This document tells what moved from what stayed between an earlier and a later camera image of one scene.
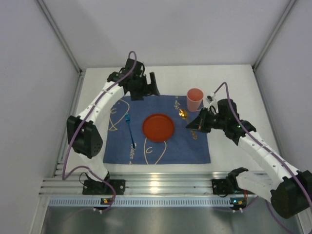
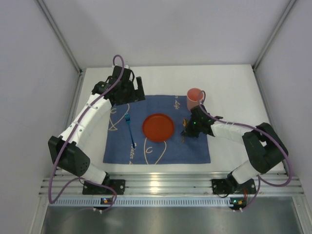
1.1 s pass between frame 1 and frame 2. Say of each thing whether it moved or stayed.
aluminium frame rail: stayed
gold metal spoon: moved
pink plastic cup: stayed
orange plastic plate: stayed
